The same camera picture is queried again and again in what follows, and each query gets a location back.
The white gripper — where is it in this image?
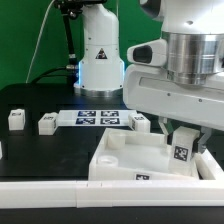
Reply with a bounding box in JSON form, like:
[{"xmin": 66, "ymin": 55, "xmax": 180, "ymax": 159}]
[{"xmin": 123, "ymin": 64, "xmax": 224, "ymax": 153}]

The white square tabletop panel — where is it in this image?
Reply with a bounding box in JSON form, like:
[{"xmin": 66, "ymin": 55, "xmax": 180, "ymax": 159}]
[{"xmin": 88, "ymin": 128, "xmax": 199, "ymax": 181}]

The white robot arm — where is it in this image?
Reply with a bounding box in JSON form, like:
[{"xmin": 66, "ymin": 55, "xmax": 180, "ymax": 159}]
[{"xmin": 75, "ymin": 0, "xmax": 224, "ymax": 131}]

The white marker tag sheet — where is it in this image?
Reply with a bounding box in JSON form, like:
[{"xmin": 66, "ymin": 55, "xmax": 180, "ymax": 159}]
[{"xmin": 58, "ymin": 110, "xmax": 136, "ymax": 127}]

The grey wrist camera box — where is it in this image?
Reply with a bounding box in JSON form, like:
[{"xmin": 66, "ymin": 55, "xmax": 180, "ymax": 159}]
[{"xmin": 127, "ymin": 39, "xmax": 168, "ymax": 67}]

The white obstacle fence wall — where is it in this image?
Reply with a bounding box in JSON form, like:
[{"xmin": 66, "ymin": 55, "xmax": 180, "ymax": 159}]
[{"xmin": 0, "ymin": 149, "xmax": 224, "ymax": 210}]

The white thin cable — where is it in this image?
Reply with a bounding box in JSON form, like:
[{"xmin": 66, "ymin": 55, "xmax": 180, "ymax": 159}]
[{"xmin": 25, "ymin": 0, "xmax": 56, "ymax": 84}]

